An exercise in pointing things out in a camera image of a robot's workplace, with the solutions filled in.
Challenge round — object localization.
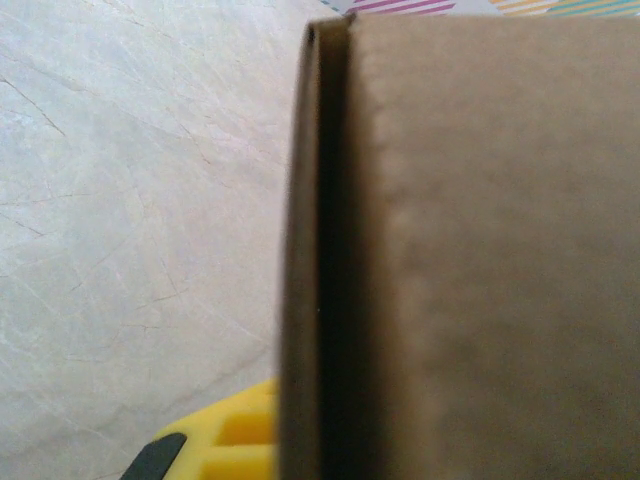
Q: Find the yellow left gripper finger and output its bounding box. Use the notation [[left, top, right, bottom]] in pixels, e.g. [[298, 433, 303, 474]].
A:
[[118, 377, 281, 480]]

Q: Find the brown cardboard paper box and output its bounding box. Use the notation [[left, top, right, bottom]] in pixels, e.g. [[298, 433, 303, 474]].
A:
[[276, 12, 640, 480]]

